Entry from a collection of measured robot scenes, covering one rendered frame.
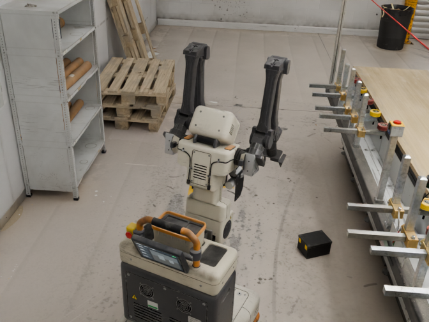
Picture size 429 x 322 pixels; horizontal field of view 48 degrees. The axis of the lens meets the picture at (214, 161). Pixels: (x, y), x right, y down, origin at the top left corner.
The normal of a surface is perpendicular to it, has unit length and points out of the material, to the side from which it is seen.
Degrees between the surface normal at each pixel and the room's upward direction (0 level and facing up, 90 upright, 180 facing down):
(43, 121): 90
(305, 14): 90
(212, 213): 82
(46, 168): 90
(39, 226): 0
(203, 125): 48
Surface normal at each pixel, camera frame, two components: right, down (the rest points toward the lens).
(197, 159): -0.43, 0.29
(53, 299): 0.04, -0.88
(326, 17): -0.07, 0.48
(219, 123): -0.30, -0.29
